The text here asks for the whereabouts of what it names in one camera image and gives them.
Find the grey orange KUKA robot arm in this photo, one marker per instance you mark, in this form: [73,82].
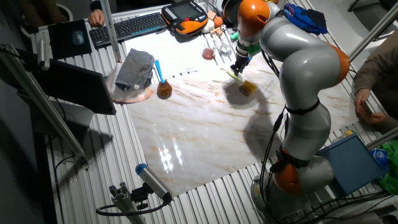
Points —
[304,68]

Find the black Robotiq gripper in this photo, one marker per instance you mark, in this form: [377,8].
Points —
[243,61]

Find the grey monitor base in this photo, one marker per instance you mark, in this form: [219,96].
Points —
[74,119]

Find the right forearm in brown sleeve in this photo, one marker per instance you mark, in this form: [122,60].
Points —
[376,70]

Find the black smartphone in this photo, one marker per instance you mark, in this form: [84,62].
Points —
[367,108]

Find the left forearm in brown sleeve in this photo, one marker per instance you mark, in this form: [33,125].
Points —
[391,126]

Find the blue crumpled cloth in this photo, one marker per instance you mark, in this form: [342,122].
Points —
[306,20]

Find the gold wrapped object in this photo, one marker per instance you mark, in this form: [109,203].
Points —
[271,1]

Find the bare hand with dark sleeve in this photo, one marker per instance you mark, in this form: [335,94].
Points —
[96,18]

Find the light wooden block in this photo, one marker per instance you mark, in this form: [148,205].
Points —
[216,31]

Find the small pink ball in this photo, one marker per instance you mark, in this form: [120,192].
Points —
[207,54]

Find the pinkish wooden cube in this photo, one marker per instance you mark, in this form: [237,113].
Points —
[211,15]

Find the blue flat box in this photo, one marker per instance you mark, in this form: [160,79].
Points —
[351,165]

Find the aluminium profile beam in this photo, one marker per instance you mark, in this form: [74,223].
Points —
[124,205]
[40,102]
[385,137]
[110,31]
[373,31]

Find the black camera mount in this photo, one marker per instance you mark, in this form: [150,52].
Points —
[140,196]

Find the orange black teach pendant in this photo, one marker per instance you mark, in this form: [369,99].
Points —
[186,15]

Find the black filament spool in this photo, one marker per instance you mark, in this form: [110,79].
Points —
[229,12]

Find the green wrist adapter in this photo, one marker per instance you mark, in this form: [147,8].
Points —
[248,48]

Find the right hand with brown sleeve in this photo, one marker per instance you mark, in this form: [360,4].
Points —
[361,96]

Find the black flat monitor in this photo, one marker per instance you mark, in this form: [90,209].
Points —
[74,85]

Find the silver depth camera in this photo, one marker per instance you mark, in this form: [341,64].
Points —
[43,56]

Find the empty clear glass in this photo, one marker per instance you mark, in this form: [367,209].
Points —
[225,49]

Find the mini soccer ball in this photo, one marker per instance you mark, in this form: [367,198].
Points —
[224,27]

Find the small yellow object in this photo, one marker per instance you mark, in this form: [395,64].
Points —
[349,133]

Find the black computer keyboard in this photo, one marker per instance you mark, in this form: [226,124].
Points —
[130,28]

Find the blue white packet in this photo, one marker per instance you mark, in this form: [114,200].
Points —
[379,157]

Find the grey folded towel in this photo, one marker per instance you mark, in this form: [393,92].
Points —
[135,68]

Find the forearm in dark sleeve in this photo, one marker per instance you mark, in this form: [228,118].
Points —
[94,4]

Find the white printed paper sheets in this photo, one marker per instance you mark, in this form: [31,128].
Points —
[174,53]

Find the left hand with brown sleeve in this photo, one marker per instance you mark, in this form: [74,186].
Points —
[376,119]

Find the white marble pattern board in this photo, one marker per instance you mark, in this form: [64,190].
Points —
[192,140]

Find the mini orange basketball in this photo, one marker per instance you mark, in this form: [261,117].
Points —
[218,21]

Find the green bag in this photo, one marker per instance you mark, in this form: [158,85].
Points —
[390,174]

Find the silver camera with blue cap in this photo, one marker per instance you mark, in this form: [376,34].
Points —
[154,182]

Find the black mouse pad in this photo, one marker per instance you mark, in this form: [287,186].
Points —
[62,46]

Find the blue computer mouse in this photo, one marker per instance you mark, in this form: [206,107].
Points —
[78,38]

